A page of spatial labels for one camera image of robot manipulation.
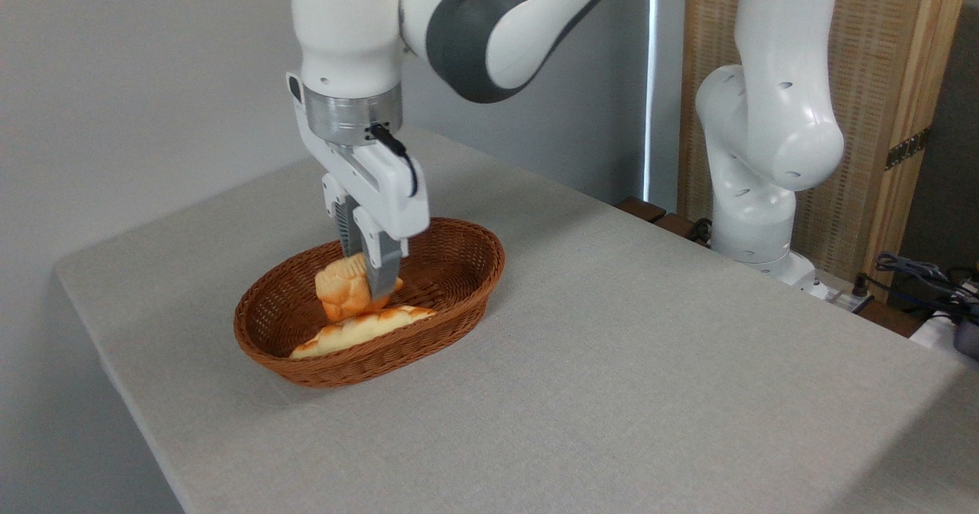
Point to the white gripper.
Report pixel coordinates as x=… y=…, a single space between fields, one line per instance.
x=390 y=193

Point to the round bread bun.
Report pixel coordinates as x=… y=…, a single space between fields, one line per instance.
x=344 y=292

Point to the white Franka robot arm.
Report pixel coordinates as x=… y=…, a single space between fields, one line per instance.
x=344 y=24

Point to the long bread loaf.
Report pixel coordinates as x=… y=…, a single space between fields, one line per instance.
x=359 y=329

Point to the brown wicker oval basket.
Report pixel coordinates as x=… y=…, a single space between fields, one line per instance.
x=478 y=269

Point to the grey fabric tablecloth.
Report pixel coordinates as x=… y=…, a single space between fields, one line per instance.
x=612 y=384

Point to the dark metal screen hinge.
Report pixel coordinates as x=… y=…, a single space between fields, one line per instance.
x=908 y=148

